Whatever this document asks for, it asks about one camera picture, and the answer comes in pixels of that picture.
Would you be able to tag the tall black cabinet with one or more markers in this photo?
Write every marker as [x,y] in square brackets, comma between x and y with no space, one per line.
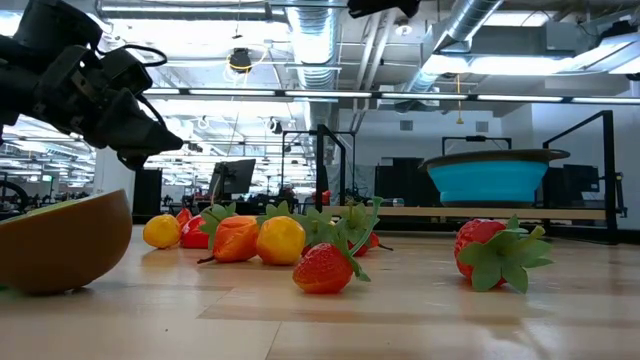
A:
[147,195]

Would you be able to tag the black aluminium table frame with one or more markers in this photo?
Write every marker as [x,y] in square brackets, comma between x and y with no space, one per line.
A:
[631,236]

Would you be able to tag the red toy bell pepper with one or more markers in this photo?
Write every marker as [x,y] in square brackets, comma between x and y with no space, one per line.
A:
[192,235]

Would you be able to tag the silver ventilation duct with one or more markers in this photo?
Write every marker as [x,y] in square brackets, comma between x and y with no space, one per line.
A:
[315,40]
[465,25]

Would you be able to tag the wide black cabinet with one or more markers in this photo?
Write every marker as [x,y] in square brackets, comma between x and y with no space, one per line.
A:
[575,185]
[405,182]

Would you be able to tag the blue collapsible bowl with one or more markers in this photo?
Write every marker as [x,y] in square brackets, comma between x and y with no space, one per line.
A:
[490,182]

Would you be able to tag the long LED light bar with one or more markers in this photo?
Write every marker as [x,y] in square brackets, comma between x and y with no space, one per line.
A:
[350,94]

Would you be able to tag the orange toy fruit with leaf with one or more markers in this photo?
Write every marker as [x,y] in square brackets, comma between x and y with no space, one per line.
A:
[237,240]

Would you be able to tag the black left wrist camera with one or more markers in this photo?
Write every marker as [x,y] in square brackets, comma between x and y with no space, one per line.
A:
[127,72]

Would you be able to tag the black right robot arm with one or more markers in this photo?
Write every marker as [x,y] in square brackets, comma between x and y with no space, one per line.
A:
[382,7]

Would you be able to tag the red object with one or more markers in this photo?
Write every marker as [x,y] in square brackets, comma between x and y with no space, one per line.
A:
[327,196]

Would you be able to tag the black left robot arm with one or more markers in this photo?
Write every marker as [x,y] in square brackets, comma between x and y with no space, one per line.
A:
[30,60]

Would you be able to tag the toy strawberry long stem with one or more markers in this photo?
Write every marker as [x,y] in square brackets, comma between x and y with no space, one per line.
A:
[322,270]

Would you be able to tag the black hanging camera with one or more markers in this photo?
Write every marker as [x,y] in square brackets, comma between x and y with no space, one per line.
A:
[240,59]

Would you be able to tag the yellow-orange toy fruit with leaf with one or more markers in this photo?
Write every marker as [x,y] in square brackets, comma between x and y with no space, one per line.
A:
[280,242]

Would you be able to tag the red toy strawberry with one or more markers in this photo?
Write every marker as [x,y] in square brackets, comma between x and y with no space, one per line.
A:
[357,220]
[477,240]
[320,227]

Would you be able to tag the small orange toy fruit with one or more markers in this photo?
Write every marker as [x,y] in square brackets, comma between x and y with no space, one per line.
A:
[161,231]

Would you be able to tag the black computer monitor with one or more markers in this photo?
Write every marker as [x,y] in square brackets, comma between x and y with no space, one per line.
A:
[235,177]

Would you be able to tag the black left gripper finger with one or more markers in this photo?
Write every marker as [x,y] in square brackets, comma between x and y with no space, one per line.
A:
[135,135]

